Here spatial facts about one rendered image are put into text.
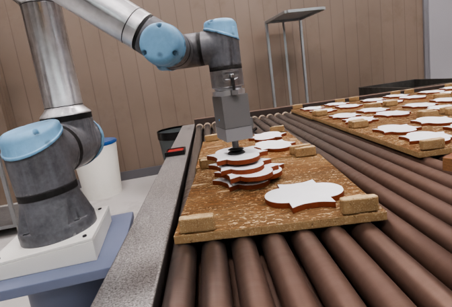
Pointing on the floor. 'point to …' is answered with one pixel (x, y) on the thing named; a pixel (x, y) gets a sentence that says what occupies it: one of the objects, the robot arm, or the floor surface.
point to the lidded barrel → (101, 174)
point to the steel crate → (401, 85)
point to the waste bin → (167, 138)
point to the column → (70, 275)
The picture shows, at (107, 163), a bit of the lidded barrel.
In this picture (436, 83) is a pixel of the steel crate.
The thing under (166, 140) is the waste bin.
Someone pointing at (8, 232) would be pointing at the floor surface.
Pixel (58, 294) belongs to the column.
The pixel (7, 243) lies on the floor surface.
